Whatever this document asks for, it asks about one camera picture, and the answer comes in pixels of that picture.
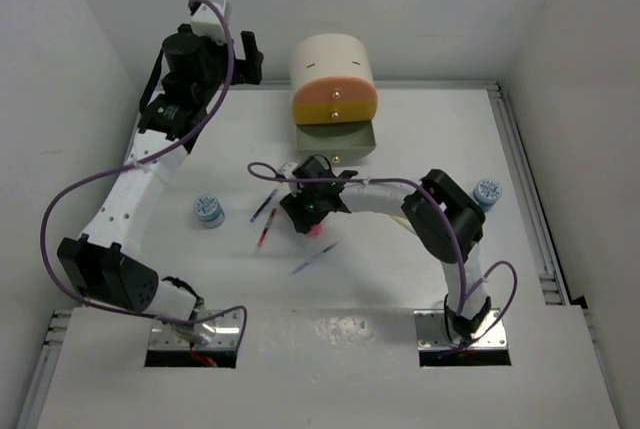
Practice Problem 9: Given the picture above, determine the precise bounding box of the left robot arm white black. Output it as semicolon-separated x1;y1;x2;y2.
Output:
57;24;264;321

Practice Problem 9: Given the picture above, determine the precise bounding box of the yellow highlighter pen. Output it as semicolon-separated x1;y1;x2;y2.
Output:
392;216;416;234

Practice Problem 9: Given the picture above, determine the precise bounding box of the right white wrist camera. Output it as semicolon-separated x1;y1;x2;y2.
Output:
279;162;298;187

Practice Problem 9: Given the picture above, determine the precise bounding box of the red pen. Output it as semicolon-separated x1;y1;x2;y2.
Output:
256;207;278;248

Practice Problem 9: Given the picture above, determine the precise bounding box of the pink glue stick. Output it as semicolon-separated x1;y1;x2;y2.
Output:
308;223;323;238

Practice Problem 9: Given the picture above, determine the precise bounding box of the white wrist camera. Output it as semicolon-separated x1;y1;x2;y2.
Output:
279;162;298;187
188;0;226;45

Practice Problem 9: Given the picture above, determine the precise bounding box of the metal base plate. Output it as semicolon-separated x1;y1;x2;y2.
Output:
148;310;244;351
414;308;508;352

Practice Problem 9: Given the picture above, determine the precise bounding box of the cream three-drawer storage cabinet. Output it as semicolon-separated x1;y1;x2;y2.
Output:
289;33;378;165

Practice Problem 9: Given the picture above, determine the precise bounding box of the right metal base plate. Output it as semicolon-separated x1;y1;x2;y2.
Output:
414;308;508;352

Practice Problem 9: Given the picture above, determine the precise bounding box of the blue tape roll left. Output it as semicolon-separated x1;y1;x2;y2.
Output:
193;194;225;229

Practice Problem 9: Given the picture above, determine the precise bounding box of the blue pen lower centre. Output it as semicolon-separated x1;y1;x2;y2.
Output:
289;241;339;276

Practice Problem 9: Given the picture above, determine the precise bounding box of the blue tape roll right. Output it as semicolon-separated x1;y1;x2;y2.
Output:
473;178;503;212

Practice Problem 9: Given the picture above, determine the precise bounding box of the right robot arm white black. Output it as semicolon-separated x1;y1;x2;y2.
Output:
276;156;491;341

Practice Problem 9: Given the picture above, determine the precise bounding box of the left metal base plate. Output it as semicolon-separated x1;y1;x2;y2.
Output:
148;310;244;351

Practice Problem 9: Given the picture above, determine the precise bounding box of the blue tape roll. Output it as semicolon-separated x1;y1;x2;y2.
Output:
193;194;225;229
473;178;503;212

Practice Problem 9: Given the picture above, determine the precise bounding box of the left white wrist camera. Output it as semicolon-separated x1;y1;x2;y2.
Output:
188;0;226;45

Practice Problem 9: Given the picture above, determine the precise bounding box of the blue pen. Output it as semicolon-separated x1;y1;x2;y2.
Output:
250;188;278;223
289;241;339;276

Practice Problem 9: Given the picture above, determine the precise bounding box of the blue pen upper left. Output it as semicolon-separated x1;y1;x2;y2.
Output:
250;188;278;223

